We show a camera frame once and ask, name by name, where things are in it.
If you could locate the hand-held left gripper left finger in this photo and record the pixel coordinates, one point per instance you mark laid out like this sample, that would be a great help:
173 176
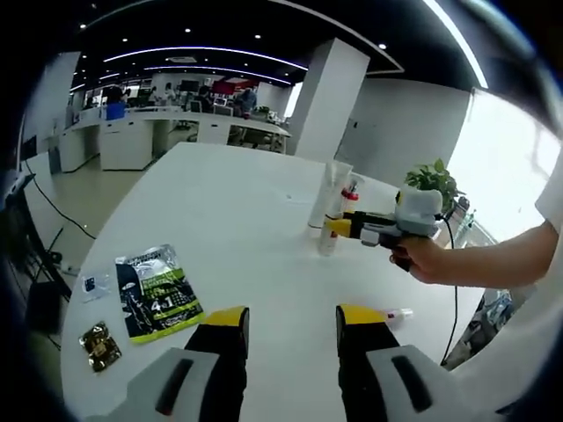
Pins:
206 369

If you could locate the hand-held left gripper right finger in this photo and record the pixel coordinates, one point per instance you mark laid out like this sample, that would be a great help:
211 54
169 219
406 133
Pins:
376 387

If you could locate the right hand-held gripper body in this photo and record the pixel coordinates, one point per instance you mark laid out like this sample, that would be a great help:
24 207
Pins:
418 211

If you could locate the white skincare bottle red square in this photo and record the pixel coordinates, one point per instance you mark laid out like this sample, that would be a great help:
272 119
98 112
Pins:
327 246

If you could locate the white skincare tube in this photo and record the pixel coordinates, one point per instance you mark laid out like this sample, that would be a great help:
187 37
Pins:
330 198

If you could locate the white skincare bottle text label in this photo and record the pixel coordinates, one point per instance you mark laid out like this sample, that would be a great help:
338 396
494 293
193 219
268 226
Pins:
402 317

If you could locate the small gold foil packet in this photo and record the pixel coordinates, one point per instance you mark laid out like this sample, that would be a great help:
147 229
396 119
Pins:
100 347

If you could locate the blue storage box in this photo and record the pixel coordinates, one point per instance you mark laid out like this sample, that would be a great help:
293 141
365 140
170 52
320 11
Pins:
115 112

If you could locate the person's right hand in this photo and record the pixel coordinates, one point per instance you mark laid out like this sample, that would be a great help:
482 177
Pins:
431 261

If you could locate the potted green plant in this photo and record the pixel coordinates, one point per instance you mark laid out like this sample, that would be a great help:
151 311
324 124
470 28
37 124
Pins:
433 180

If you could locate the green black printed packet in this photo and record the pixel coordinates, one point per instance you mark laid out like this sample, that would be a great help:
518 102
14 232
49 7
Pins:
154 299

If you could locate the large bright window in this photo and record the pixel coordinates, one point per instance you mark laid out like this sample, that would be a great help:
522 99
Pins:
501 167

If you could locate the light blue patterned cloth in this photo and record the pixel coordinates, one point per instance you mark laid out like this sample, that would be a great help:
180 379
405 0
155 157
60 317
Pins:
495 307

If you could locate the small clear plastic bag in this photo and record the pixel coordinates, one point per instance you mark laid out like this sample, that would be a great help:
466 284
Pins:
94 286

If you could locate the long white office desk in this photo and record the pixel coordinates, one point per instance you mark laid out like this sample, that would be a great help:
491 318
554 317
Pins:
246 125

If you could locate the long ceiling light strip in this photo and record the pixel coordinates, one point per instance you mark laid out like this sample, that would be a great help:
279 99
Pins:
481 77

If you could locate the person in white shirt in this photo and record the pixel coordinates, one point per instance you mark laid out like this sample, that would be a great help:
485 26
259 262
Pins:
532 325

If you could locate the black box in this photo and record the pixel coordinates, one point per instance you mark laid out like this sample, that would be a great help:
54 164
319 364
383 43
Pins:
44 307

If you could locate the white drawer cabinet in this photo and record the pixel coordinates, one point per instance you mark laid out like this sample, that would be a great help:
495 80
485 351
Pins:
125 147

